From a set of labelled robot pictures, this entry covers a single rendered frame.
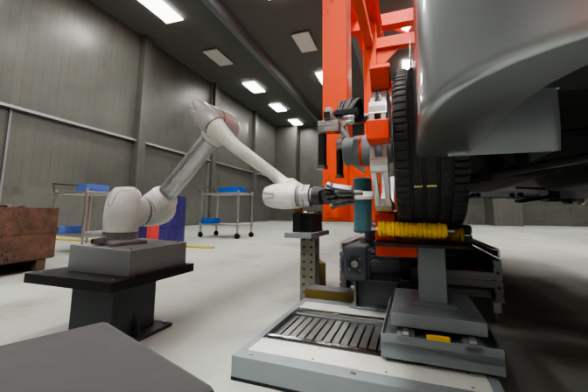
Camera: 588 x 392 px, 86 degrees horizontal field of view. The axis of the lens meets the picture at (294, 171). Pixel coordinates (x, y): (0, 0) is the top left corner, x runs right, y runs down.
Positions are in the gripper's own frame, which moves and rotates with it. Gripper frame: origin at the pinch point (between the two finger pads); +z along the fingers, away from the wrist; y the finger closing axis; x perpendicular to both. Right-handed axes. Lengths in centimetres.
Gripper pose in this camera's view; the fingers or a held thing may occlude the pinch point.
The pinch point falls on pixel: (363, 195)
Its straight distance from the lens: 121.1
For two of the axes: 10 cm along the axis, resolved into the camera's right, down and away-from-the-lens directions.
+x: 2.5, -6.1, 7.5
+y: -2.4, -7.9, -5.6
